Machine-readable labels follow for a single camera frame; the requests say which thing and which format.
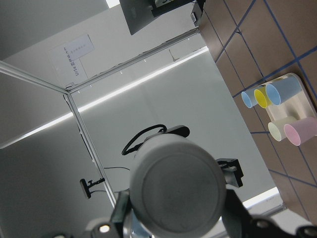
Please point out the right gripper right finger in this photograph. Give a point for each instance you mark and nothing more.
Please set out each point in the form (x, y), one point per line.
(240, 224)

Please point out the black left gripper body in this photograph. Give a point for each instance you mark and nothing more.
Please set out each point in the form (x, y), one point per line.
(232, 171)

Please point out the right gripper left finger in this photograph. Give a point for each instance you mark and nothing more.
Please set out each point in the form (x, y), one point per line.
(120, 223)

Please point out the grey plastic cup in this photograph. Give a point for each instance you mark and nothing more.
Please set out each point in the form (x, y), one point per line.
(177, 189)

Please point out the pale green plastic cup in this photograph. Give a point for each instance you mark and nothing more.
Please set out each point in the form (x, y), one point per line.
(276, 128)

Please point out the pink plastic cup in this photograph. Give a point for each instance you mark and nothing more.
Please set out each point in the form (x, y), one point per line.
(301, 131)

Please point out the yellow plastic cup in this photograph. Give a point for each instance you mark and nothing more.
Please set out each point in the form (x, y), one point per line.
(262, 97)

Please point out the light blue plastic cup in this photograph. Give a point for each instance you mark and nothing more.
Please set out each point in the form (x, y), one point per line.
(281, 90)

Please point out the cream plastic tray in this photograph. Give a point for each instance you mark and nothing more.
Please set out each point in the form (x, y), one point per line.
(299, 106)

